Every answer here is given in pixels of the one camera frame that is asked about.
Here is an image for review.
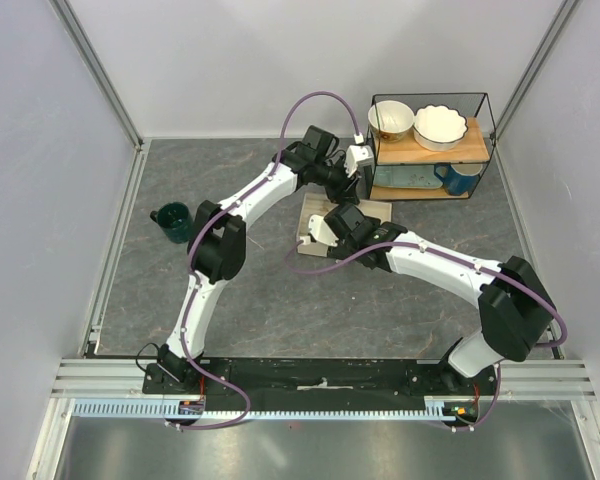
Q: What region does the blue mug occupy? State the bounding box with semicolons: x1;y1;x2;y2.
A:
434;163;482;196

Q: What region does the dark green mug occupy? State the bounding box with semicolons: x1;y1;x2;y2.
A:
149;202;193;244

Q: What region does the beige jewelry box with lid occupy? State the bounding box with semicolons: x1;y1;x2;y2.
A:
296;193;393;258

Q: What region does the light blue rectangular plate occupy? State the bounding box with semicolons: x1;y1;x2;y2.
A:
373;165;443;190

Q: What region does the light blue cable duct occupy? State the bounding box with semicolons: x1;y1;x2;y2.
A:
72;398;458;421

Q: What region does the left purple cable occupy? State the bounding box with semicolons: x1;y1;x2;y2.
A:
188;90;366;432

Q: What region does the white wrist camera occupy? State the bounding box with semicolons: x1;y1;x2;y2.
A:
344;145;374;178
300;214;339;247

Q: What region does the black wire shelf rack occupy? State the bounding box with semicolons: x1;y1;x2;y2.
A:
364;92;496;201

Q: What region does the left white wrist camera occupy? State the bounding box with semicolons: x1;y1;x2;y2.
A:
344;145;374;178

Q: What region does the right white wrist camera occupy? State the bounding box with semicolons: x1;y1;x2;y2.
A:
300;214;339;247

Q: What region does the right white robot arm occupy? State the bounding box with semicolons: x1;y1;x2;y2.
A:
309;204;557;394

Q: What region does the white bowl with floral pattern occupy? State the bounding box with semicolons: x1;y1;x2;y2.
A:
367;100;415;143

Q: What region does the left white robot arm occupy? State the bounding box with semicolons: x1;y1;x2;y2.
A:
157;126;373;393

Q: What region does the white scalloped bowl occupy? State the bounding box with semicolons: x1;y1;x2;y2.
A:
413;105;469;152

